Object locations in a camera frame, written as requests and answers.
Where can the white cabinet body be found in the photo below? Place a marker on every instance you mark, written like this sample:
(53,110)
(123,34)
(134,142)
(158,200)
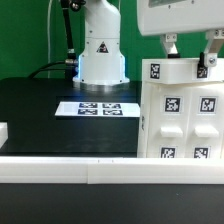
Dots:
(145,114)

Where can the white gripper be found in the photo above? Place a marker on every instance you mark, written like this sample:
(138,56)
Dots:
(167,17)

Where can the small white block with tag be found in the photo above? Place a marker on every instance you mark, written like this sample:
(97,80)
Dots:
(180,71)

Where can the white cabinet door panel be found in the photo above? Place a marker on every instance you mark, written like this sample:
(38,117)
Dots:
(206,122)
(168,123)

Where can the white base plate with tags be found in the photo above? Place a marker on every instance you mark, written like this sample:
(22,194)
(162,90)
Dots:
(98,109)

